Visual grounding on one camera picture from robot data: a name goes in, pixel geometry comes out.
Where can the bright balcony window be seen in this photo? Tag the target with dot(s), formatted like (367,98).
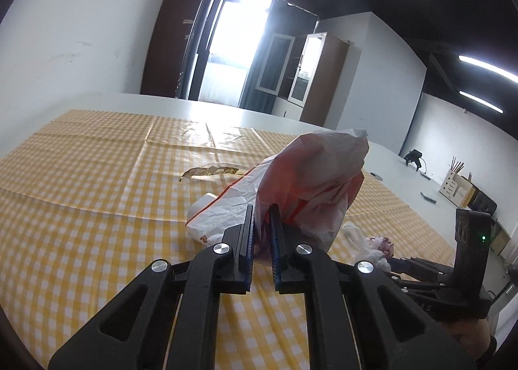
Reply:
(230,42)

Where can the white desk organizer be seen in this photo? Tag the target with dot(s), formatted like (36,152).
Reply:
(453,190)

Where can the black wristband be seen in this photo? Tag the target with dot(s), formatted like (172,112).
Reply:
(487,352)

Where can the ceiling light bar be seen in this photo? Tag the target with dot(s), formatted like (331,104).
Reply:
(487,66)
(481,101)

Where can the cabinet with glass doors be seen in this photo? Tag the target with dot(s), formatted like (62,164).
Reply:
(307,78)

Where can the dark brown wardrobe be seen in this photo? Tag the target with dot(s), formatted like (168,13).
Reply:
(170,42)

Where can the patterned paper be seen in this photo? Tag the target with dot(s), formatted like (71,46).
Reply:
(382,244)

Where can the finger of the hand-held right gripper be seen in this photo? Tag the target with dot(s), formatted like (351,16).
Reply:
(425,266)
(421,286)

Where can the yellow checkered tablecloth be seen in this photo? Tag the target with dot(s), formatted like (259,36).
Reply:
(101,212)

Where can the brown snack wrapper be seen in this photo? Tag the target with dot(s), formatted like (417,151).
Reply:
(210,171)

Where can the dark curtain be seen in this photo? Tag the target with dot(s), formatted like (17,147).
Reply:
(259,82)

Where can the white and red plastic bag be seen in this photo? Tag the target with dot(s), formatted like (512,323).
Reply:
(315,175)

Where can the pencils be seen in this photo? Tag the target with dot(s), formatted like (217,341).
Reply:
(456,164)

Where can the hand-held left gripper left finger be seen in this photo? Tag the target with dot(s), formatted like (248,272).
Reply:
(247,256)

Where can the black device on stand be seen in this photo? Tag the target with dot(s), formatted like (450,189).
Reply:
(413,157)

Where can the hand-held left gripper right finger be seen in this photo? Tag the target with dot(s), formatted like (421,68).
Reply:
(277,256)

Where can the clear plastic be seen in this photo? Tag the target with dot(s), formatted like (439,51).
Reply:
(358,238)

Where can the person's right hand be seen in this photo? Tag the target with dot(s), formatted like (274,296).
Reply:
(465,335)

